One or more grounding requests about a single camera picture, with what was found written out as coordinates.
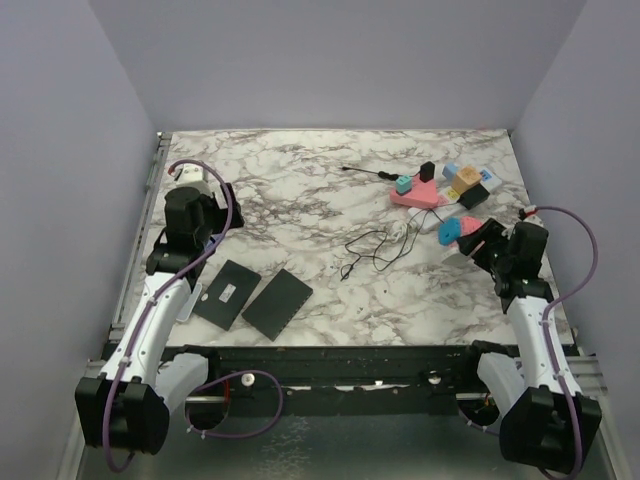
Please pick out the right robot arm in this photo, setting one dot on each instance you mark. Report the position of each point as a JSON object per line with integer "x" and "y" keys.
{"x": 546, "y": 420}

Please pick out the left black flat box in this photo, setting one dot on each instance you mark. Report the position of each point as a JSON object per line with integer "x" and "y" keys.
{"x": 221, "y": 303}

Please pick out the white power strip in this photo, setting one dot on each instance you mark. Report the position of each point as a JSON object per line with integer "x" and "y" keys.
{"x": 449, "y": 205}

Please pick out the large black adapter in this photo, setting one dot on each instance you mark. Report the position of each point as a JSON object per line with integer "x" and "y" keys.
{"x": 473, "y": 197}

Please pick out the blue plug adapter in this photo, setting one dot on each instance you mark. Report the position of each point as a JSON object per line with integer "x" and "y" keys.
{"x": 449, "y": 231}

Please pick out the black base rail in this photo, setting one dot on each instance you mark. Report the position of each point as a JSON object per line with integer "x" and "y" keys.
{"x": 336, "y": 381}

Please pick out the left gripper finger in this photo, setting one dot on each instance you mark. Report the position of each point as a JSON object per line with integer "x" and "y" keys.
{"x": 233, "y": 208}
{"x": 217, "y": 216}

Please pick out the white flat remote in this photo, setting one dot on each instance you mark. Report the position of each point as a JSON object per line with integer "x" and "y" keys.
{"x": 187, "y": 309}

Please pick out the small black charger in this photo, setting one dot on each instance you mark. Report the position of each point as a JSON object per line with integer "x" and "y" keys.
{"x": 427, "y": 172}

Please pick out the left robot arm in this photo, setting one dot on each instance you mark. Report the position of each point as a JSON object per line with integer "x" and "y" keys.
{"x": 128, "y": 404}

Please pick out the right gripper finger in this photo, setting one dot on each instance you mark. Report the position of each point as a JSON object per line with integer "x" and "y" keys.
{"x": 490, "y": 251}
{"x": 490, "y": 232}

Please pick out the pink square plug adapter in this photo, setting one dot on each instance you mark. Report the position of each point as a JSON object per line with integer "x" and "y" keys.
{"x": 469, "y": 225}

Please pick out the orange tan plug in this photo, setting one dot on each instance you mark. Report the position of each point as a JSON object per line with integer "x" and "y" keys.
{"x": 465, "y": 178}

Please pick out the black flat box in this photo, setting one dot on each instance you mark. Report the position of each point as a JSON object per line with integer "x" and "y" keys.
{"x": 277, "y": 304}
{"x": 221, "y": 303}

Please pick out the light blue plug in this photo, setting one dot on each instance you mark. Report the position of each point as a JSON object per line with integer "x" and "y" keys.
{"x": 449, "y": 171}

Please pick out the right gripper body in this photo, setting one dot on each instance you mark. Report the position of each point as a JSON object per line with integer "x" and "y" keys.
{"x": 504, "y": 264}

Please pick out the right black flat box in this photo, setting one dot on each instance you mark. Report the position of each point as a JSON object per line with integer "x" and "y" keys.
{"x": 277, "y": 304}

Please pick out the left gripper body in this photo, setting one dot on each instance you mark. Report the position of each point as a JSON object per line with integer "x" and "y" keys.
{"x": 205, "y": 232}

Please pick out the pink cube socket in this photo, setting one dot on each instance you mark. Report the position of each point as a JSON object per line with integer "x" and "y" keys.
{"x": 457, "y": 252}

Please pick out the teal charger plug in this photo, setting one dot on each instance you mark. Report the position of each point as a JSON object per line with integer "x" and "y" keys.
{"x": 403, "y": 184}

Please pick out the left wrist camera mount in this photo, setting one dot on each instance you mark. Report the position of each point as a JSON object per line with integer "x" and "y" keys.
{"x": 190, "y": 175}

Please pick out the pink triangular power strip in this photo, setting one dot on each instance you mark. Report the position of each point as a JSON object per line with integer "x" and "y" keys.
{"x": 422, "y": 195}

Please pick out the black screwdriver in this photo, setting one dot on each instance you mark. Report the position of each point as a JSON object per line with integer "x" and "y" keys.
{"x": 380, "y": 174}

